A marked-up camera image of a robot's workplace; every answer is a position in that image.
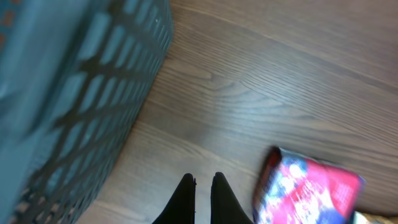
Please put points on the grey plastic mesh basket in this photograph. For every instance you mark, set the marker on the grey plastic mesh basket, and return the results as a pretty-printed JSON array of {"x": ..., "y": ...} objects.
[{"x": 74, "y": 75}]

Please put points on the red purple snack packet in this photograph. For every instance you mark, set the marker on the red purple snack packet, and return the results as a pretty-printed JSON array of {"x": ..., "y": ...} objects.
[{"x": 294, "y": 189}]

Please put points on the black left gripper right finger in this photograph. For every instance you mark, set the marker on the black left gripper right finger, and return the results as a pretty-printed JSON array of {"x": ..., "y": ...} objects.
[{"x": 225, "y": 208}]

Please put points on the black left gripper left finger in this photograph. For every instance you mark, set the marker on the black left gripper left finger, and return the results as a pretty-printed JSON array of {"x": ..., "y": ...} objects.
[{"x": 180, "y": 209}]

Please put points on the yellow orange snack bag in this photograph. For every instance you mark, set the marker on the yellow orange snack bag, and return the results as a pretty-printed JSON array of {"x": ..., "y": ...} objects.
[{"x": 365, "y": 218}]

